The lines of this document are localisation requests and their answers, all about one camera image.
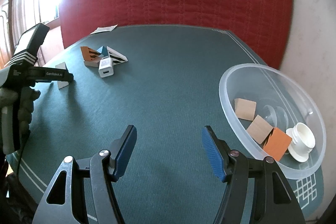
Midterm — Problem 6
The white grey triangle block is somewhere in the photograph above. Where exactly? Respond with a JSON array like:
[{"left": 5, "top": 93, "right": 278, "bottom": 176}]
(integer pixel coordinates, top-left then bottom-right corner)
[{"left": 55, "top": 62, "right": 70, "bottom": 89}]

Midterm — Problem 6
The blue block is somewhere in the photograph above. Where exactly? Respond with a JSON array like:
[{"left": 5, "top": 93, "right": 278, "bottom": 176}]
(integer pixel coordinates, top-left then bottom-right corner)
[{"left": 97, "top": 46, "right": 109, "bottom": 57}]

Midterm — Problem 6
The gloved left hand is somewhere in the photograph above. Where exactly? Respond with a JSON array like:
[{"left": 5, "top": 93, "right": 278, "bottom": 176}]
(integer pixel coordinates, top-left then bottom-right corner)
[{"left": 1, "top": 87, "right": 41, "bottom": 155}]

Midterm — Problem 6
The plain orange block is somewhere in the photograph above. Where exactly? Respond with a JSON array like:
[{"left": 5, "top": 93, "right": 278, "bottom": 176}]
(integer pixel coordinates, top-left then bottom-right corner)
[{"left": 262, "top": 127, "right": 292, "bottom": 161}]

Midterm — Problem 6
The light wooden block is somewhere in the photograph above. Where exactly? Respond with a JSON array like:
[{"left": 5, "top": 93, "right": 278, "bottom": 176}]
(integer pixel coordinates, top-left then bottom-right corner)
[
  {"left": 234, "top": 98, "right": 257, "bottom": 121},
  {"left": 246, "top": 115, "right": 273, "bottom": 144}
]

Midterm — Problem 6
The orange black striped block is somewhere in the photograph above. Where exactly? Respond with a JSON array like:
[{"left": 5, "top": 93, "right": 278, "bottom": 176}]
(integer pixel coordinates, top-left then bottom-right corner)
[{"left": 80, "top": 46, "right": 102, "bottom": 61}]

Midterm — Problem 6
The white ceramic cup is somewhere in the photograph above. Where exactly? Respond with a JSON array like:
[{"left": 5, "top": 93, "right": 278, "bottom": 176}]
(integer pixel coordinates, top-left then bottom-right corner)
[{"left": 285, "top": 122, "right": 316, "bottom": 162}]

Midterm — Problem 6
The clear plastic bowl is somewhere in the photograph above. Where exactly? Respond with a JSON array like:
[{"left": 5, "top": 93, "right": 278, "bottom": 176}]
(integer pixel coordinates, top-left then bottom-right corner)
[{"left": 219, "top": 64, "right": 326, "bottom": 180}]

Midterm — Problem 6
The white charger adapter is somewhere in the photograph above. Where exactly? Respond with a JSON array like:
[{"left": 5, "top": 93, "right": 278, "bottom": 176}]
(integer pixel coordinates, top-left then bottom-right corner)
[{"left": 98, "top": 56, "right": 114, "bottom": 78}]

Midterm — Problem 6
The white black striped triangle block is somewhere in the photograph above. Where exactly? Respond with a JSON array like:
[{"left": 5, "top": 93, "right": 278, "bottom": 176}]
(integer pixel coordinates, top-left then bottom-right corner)
[{"left": 106, "top": 47, "right": 128, "bottom": 65}]

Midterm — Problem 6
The white paper card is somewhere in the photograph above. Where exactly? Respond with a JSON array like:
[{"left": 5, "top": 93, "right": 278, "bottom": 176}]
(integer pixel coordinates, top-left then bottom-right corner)
[{"left": 91, "top": 24, "right": 118, "bottom": 35}]

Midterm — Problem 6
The teal table mat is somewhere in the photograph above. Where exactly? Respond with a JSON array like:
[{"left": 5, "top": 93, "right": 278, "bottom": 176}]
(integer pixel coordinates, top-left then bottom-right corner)
[{"left": 7, "top": 25, "right": 323, "bottom": 223}]

